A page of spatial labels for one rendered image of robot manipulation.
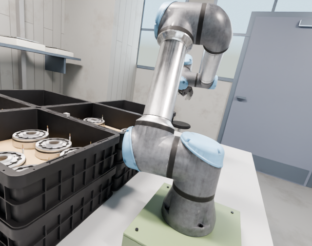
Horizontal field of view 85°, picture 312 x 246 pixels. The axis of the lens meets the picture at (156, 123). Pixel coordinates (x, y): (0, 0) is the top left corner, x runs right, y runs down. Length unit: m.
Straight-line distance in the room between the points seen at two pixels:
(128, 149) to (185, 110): 2.60
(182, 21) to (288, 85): 2.45
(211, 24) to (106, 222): 0.65
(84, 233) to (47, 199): 0.17
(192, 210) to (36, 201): 0.34
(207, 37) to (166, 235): 0.56
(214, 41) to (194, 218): 0.51
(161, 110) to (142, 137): 0.09
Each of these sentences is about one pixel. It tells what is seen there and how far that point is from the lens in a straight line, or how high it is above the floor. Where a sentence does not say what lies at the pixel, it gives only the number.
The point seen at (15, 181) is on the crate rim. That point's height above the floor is 0.92.
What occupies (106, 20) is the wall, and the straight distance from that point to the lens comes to 2.92.
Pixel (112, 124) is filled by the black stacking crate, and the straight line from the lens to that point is 0.93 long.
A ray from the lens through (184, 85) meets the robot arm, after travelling 0.94.
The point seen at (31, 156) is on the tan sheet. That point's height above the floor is 0.83.
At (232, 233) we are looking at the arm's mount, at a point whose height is 0.76.
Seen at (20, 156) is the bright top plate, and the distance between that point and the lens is 0.59.
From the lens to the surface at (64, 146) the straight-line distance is 0.63.
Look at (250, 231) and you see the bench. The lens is 0.71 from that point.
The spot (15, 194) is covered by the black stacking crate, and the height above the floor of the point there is 0.88.
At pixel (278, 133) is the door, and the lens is 2.96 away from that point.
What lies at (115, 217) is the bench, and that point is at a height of 0.70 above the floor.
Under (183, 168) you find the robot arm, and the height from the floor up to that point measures 0.92.
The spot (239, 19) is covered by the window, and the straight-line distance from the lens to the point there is 3.03.
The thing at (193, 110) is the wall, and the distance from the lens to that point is 2.98.
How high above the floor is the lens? 1.12
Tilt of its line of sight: 15 degrees down
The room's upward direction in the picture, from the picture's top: 10 degrees clockwise
